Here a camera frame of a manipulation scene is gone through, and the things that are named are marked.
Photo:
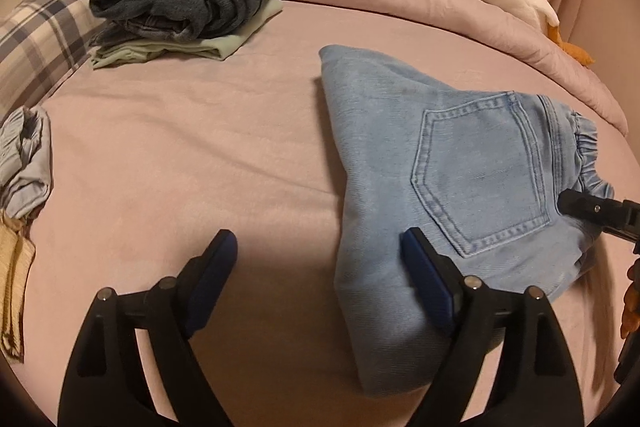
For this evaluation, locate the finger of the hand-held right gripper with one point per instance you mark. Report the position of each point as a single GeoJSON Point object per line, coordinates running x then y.
{"type": "Point", "coordinates": [585, 207]}

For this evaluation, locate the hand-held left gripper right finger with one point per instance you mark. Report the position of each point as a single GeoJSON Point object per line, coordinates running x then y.
{"type": "Point", "coordinates": [425, 277]}

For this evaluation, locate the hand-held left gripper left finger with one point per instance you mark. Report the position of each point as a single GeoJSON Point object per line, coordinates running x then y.
{"type": "Point", "coordinates": [220, 264]}

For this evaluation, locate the light blue denim pants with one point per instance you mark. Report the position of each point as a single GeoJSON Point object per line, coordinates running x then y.
{"type": "Point", "coordinates": [450, 167]}

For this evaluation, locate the person's right hand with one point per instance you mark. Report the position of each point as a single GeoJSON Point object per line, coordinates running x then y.
{"type": "Point", "coordinates": [631, 302]}

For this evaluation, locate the pink bed sheet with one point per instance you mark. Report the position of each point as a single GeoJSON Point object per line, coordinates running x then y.
{"type": "Point", "coordinates": [190, 147]}

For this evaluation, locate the beige garment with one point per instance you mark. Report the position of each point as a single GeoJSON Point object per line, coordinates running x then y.
{"type": "Point", "coordinates": [15, 277]}

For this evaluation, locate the crumpled grey-blue garment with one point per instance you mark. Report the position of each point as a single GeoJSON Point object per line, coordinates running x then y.
{"type": "Point", "coordinates": [30, 162]}

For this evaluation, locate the folded light green garment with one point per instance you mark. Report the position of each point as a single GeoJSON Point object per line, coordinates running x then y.
{"type": "Point", "coordinates": [200, 44]}

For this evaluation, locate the plaid pillow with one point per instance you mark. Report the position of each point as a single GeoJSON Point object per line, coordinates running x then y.
{"type": "Point", "coordinates": [45, 37]}

